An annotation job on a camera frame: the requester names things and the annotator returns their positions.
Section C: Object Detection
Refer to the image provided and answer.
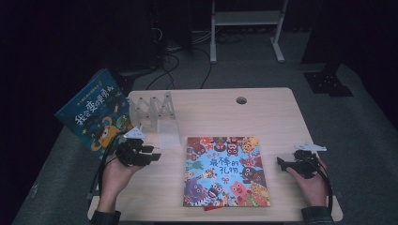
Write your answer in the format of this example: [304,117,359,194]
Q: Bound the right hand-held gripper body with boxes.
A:
[292,142,328,180]

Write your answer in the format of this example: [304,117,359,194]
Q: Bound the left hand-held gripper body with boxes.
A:
[115,127,148,168]

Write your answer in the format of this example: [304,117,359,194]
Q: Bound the clear folding book rack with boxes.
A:
[127,91,182,150]

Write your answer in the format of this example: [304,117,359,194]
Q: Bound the blue monster picture book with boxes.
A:
[54,67,135,159]

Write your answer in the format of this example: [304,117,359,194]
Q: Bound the colourful animal picture book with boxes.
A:
[182,136,271,208]

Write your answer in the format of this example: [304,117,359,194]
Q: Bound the person's right hand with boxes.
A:
[285,157,329,208]

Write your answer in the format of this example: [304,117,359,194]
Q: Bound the person's left hand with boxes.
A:
[99,156,144,208]

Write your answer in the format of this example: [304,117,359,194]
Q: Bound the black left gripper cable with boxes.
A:
[93,132,124,201]

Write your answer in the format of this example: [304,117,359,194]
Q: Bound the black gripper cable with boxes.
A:
[313,155,334,214]
[93,132,124,201]

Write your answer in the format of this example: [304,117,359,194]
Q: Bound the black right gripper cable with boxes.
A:
[313,155,334,214]

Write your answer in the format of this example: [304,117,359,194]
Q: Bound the black stand base plate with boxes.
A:
[302,70,355,98]

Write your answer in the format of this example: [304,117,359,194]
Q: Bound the black floor cables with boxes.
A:
[145,27,214,91]

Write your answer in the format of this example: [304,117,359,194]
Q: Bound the white metal desk frame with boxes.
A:
[209,0,289,65]

